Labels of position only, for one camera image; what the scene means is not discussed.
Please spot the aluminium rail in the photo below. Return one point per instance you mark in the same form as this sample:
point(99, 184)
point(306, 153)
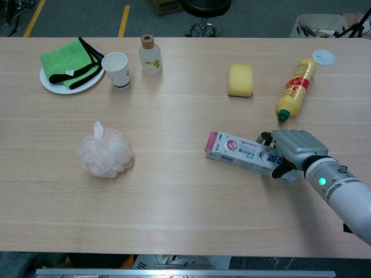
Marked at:
point(185, 273)

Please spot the yellow bottle with green cap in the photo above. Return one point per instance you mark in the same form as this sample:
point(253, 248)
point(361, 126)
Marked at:
point(295, 87)

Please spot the white storage bin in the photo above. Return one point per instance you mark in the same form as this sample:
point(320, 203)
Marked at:
point(319, 20)

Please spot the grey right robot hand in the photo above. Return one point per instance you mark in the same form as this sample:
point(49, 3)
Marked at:
point(301, 146)

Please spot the black tripod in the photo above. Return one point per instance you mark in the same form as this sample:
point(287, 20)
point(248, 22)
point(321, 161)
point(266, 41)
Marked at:
point(358, 24)

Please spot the black equipment legs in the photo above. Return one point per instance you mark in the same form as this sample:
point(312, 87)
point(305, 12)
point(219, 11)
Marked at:
point(11, 13)

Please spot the white paper cup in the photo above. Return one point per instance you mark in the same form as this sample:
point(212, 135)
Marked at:
point(119, 72)

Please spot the frosted bottle with wooden cap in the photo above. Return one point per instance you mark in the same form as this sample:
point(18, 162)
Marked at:
point(150, 59)

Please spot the brown cardboard box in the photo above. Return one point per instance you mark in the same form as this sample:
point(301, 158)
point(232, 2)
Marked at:
point(165, 7)

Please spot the white pink toothpaste box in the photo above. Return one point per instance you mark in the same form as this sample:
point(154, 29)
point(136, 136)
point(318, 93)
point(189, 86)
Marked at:
point(240, 152)

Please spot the orange object under table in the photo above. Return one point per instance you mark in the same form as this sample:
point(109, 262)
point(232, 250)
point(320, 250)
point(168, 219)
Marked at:
point(127, 263)

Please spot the yellow sponge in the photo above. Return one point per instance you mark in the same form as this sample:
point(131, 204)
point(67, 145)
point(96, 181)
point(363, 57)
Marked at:
point(240, 79)

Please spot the black stool with chrome base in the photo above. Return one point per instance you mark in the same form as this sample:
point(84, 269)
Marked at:
point(205, 7)

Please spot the pink mesh bath loofah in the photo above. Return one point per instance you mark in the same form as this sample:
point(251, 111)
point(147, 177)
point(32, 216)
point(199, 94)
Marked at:
point(104, 155)

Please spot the white round plate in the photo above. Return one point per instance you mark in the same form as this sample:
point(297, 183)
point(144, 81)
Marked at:
point(55, 87)

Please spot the green cloth with black trim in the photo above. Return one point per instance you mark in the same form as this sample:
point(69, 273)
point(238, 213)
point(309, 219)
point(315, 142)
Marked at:
point(66, 59)

